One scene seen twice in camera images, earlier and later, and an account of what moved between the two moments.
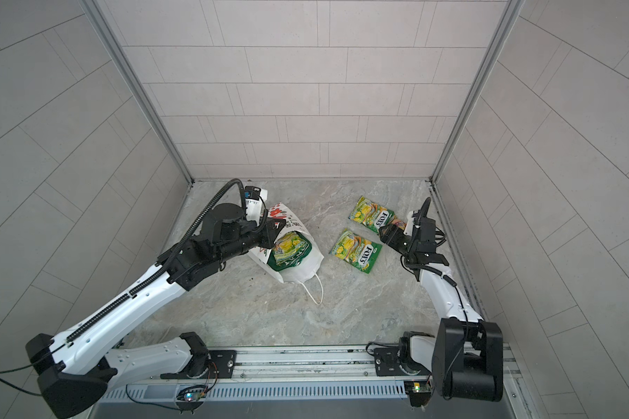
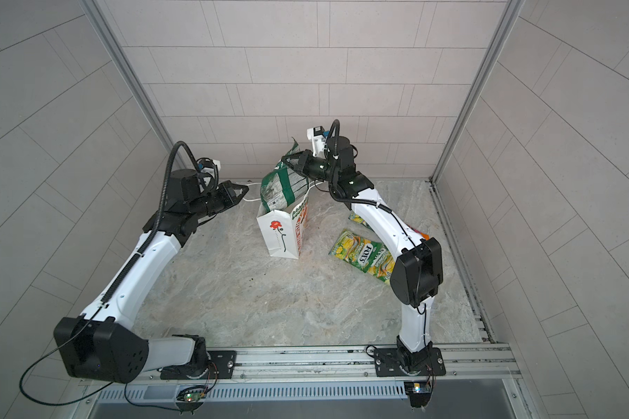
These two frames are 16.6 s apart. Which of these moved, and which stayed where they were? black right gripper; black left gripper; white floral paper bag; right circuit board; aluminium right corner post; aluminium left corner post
Moved: black right gripper; black left gripper; white floral paper bag
Stayed: aluminium right corner post; right circuit board; aluminium left corner post
